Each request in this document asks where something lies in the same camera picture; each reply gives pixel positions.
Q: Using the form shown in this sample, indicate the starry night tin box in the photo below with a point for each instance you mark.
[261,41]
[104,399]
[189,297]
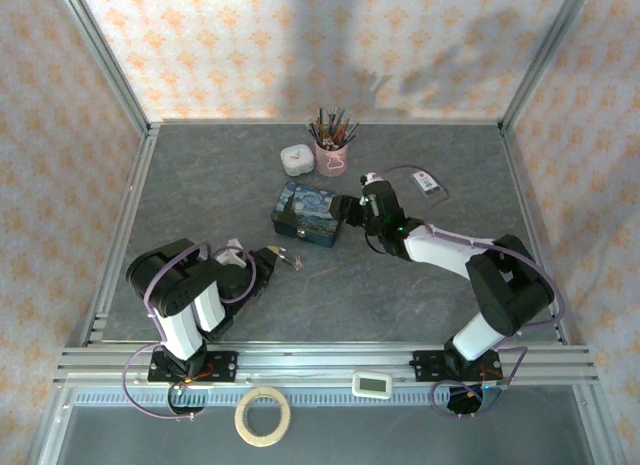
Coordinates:
[305,212]

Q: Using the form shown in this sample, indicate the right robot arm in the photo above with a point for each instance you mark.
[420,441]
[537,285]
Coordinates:
[440,250]

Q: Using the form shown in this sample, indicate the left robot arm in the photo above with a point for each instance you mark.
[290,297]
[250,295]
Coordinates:
[182,335]

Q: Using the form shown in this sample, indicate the pink metal pencil cup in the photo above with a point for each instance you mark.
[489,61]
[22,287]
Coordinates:
[331,162]

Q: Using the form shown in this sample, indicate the white square alarm clock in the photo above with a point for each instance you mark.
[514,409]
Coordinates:
[297,160]

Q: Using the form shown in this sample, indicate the yellow black pencil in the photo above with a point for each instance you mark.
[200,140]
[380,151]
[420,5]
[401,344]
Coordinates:
[350,131]

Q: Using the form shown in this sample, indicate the dark blue pencil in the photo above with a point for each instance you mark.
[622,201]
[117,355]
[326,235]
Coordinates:
[317,131]

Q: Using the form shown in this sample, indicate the masking tape roll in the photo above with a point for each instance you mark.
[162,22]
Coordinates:
[245,430]

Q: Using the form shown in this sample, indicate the white digital timer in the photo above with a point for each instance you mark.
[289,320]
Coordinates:
[371,385]

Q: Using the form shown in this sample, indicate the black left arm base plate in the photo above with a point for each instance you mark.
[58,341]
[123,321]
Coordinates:
[225,366]

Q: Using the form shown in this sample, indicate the wide aluminium front rail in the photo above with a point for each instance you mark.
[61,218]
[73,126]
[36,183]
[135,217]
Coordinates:
[320,360]

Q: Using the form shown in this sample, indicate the aluminium back rail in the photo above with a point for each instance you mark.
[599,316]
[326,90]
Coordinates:
[250,121]

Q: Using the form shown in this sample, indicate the aluminium side rail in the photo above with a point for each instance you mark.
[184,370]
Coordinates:
[122,235]
[535,220]

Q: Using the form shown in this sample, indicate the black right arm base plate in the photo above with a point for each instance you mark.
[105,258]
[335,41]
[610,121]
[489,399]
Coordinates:
[427,366]

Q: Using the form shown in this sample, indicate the aluminium corner post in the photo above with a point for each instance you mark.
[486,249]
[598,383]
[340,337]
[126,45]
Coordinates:
[545,55]
[107,60]

